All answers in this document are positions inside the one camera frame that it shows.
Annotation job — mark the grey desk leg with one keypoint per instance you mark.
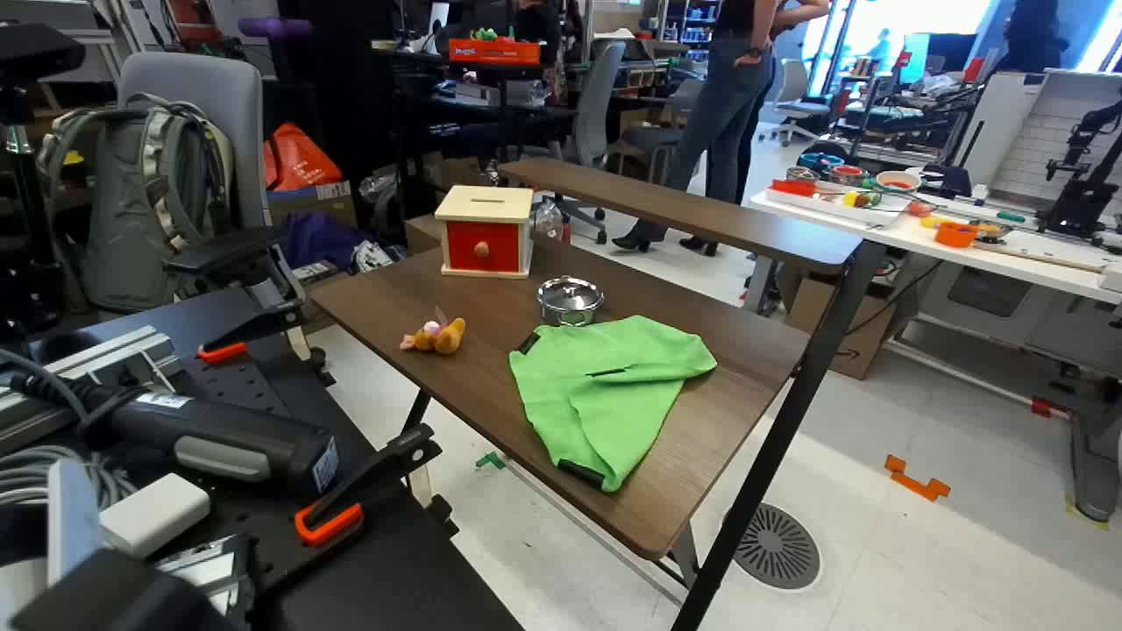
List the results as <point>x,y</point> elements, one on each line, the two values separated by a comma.
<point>1096,457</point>

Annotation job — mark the green cloth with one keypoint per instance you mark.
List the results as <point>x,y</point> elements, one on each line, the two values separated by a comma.
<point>601,390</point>

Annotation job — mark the orange floor marker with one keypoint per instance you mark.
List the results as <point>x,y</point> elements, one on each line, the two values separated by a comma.
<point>916,482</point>

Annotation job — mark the light grey office chair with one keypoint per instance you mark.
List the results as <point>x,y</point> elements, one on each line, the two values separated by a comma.
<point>597,98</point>

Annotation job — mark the red flat block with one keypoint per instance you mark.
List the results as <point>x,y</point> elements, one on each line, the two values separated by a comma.
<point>794,188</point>

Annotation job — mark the aluminium extrusion rail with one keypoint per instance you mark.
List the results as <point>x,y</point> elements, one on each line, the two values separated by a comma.
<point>91,366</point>

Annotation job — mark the white power adapter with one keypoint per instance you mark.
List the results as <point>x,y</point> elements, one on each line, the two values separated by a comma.
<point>155,512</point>

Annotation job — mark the small black orange clamp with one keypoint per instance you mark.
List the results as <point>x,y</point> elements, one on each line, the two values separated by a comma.
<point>233,340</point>

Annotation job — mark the red tray with toys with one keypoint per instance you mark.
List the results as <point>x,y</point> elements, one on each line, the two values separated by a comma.
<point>493,51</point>

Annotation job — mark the white plate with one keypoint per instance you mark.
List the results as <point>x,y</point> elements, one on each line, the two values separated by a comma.
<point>899,179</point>

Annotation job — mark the yellow pink plush toy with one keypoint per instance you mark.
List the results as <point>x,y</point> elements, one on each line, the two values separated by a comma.
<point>439,336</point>

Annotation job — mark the seated person dark hair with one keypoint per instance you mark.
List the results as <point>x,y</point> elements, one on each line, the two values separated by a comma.
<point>1034,32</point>

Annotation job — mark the red wooden box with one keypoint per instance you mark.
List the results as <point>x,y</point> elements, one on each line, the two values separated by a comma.
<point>481,205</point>

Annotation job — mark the grey backpack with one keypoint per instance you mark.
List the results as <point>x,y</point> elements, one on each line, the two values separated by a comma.
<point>126,240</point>

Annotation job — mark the large black orange clamp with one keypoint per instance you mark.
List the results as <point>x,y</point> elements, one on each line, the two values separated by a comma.
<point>353,496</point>

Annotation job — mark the small metal bowl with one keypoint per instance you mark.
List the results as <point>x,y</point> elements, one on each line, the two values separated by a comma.
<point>568,298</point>

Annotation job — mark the orange bowl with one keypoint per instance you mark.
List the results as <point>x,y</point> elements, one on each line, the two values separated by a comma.
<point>956,233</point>

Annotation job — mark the person in blue jeans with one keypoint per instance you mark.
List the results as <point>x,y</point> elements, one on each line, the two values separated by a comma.
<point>725,107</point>

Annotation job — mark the clear plastic cup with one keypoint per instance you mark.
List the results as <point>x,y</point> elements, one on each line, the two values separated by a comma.
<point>548,218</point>

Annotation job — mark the green tape piece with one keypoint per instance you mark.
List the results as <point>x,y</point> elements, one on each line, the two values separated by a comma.
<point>490,461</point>

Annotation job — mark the black handheld device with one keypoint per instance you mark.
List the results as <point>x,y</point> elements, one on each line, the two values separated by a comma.
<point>222,443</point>

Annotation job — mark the white board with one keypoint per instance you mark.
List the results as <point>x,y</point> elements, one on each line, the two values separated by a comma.
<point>1034,127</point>

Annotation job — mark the cardboard box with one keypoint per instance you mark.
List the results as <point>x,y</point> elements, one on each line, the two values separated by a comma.
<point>852,335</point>

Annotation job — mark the grey flat slab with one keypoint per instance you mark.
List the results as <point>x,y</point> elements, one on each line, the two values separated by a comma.
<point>72,520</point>

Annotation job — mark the orange bag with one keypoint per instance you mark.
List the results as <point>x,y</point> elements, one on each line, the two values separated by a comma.
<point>299,162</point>

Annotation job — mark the purple cloth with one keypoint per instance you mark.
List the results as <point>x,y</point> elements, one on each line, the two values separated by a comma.
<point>316,237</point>

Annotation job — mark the round floor drain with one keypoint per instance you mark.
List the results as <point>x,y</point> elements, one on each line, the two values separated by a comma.
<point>777,548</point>

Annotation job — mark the black metal table frame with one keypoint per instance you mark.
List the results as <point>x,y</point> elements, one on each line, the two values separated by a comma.
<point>794,406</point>

